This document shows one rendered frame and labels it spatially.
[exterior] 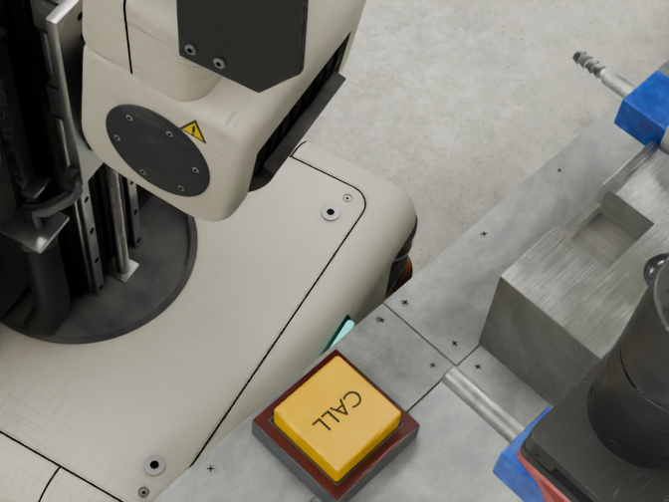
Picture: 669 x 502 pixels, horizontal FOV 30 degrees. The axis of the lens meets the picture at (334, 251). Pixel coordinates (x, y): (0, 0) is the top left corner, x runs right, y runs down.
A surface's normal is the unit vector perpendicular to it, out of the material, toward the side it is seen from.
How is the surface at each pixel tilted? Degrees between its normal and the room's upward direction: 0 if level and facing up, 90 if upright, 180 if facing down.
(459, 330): 0
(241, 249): 0
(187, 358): 0
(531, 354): 90
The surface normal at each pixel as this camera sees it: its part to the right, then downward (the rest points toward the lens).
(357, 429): 0.07, -0.55
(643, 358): -0.89, 0.34
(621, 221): -0.70, 0.57
